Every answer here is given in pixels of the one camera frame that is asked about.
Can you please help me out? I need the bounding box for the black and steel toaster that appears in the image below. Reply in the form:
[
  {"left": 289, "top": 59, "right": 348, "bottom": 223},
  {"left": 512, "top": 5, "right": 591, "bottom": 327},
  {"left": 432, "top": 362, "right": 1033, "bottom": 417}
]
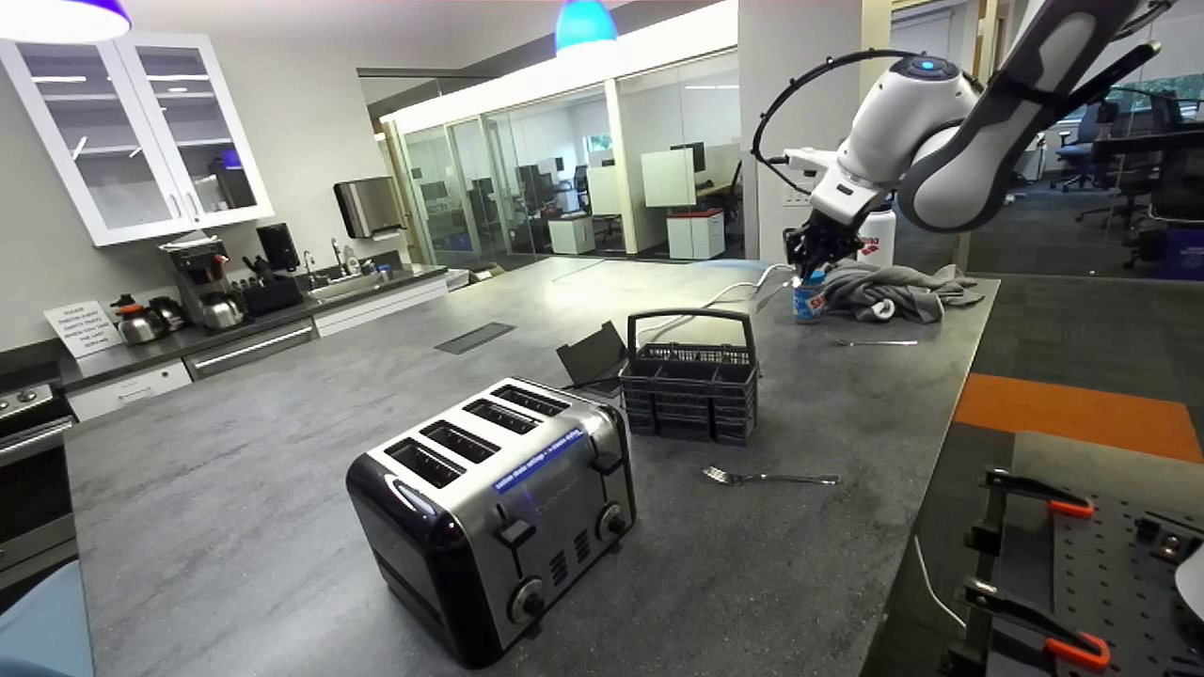
[{"left": 344, "top": 375, "right": 640, "bottom": 674}]

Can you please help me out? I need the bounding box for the black pole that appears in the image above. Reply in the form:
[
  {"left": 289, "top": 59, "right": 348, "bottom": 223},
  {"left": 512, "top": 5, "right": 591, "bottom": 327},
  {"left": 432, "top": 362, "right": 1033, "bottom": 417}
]
[{"left": 1064, "top": 40, "right": 1166, "bottom": 109}]

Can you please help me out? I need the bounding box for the black pop-up outlet box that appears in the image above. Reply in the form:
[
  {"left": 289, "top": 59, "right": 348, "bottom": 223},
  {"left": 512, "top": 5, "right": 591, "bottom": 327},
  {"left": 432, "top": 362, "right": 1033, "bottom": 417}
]
[{"left": 555, "top": 318, "right": 632, "bottom": 390}]

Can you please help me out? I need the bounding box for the black coffee maker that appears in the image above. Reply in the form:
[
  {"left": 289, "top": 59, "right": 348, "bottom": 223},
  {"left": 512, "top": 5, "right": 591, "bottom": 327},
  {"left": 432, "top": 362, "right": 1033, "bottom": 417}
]
[{"left": 156, "top": 232, "right": 247, "bottom": 338}]

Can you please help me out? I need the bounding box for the steel paper towel dispenser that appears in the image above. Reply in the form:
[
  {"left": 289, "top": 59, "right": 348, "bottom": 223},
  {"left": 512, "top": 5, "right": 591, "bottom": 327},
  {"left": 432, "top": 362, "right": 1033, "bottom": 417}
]
[{"left": 328, "top": 172, "right": 409, "bottom": 246}]

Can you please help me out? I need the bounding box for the white bottle red label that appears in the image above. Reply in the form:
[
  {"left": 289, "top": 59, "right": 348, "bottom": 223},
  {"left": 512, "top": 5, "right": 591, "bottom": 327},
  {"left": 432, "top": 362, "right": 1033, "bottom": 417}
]
[{"left": 858, "top": 205, "right": 905, "bottom": 272}]

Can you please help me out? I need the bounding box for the silver metal fork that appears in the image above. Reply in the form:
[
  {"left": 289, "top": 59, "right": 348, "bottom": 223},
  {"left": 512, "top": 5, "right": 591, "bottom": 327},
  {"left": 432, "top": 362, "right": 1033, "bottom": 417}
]
[{"left": 699, "top": 462, "right": 844, "bottom": 494}]

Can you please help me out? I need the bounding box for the gray plastic cutlery box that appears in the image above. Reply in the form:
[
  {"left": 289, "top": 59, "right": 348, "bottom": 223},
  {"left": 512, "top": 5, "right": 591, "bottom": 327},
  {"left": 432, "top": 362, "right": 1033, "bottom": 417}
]
[{"left": 619, "top": 308, "right": 764, "bottom": 445}]

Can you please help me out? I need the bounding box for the gray cloth pile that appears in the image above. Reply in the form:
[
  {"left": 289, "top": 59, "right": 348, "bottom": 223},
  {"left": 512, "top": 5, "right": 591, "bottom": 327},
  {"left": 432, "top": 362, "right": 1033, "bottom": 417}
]
[{"left": 821, "top": 258, "right": 990, "bottom": 327}]

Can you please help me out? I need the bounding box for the white office pedestal cabinet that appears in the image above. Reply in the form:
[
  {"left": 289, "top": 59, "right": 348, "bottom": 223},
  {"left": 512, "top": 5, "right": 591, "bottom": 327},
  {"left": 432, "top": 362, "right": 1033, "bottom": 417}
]
[
  {"left": 664, "top": 202, "right": 730, "bottom": 263},
  {"left": 542, "top": 216, "right": 601, "bottom": 258}
]

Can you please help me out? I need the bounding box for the printed paper sign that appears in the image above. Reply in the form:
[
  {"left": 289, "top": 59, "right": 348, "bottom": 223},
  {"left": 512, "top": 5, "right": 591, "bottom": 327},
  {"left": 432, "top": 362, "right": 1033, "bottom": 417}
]
[{"left": 38, "top": 297, "right": 130, "bottom": 366}]

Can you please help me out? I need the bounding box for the white cable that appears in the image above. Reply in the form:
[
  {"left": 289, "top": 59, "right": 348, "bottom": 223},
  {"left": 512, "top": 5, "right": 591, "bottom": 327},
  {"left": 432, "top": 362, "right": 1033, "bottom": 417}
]
[{"left": 910, "top": 535, "right": 971, "bottom": 633}]

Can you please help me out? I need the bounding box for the orange-handled black clamp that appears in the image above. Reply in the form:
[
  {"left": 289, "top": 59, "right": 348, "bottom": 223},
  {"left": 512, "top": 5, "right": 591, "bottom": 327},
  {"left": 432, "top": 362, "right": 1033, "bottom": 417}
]
[
  {"left": 965, "top": 462, "right": 1102, "bottom": 557},
  {"left": 947, "top": 575, "right": 1119, "bottom": 677}
]

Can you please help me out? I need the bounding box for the black kitchen oven range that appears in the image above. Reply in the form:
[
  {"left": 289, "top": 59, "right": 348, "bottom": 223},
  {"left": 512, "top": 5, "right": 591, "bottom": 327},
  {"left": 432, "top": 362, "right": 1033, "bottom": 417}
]
[{"left": 0, "top": 378, "right": 83, "bottom": 593}]

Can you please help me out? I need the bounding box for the countertop vent grille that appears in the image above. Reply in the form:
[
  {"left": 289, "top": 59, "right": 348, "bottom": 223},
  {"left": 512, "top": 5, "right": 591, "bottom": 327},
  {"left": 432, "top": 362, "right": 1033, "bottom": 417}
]
[{"left": 431, "top": 318, "right": 521, "bottom": 362}]

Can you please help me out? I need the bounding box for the teal pendant lamp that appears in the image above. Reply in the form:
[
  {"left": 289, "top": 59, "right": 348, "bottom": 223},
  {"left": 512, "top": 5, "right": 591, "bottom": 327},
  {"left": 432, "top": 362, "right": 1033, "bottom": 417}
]
[{"left": 550, "top": 0, "right": 622, "bottom": 58}]

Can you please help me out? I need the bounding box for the white glass-door wall cabinet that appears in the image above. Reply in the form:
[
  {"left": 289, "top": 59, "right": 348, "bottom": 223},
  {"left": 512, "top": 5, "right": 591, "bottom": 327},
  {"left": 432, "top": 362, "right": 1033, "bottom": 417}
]
[{"left": 0, "top": 31, "right": 274, "bottom": 251}]

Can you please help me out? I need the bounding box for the white dishwasher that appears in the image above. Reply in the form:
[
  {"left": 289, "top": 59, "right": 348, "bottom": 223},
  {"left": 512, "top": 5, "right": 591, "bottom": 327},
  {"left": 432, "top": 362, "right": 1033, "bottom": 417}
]
[{"left": 59, "top": 362, "right": 195, "bottom": 430}]

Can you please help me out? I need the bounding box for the light blue chair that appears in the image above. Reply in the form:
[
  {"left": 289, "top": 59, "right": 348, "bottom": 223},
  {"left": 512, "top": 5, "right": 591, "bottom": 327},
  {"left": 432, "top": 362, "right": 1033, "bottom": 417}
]
[{"left": 0, "top": 562, "right": 94, "bottom": 677}]

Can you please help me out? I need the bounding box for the white pendant lamp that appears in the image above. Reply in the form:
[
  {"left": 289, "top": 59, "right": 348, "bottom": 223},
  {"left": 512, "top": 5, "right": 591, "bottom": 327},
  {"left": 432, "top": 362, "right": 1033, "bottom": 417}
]
[{"left": 0, "top": 0, "right": 135, "bottom": 49}]

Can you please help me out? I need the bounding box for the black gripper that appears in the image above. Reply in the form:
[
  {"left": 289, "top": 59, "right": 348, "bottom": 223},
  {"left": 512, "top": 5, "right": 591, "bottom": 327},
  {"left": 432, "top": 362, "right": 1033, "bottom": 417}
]
[{"left": 784, "top": 200, "right": 870, "bottom": 306}]

